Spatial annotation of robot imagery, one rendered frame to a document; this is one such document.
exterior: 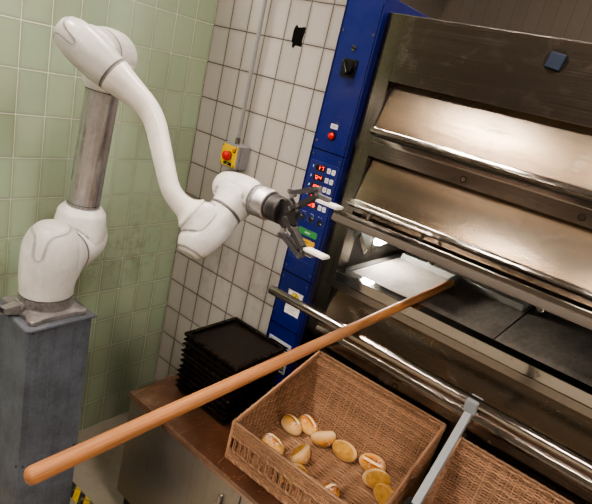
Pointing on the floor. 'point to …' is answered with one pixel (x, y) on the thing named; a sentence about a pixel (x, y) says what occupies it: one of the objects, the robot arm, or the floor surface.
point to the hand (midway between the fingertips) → (329, 232)
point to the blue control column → (353, 22)
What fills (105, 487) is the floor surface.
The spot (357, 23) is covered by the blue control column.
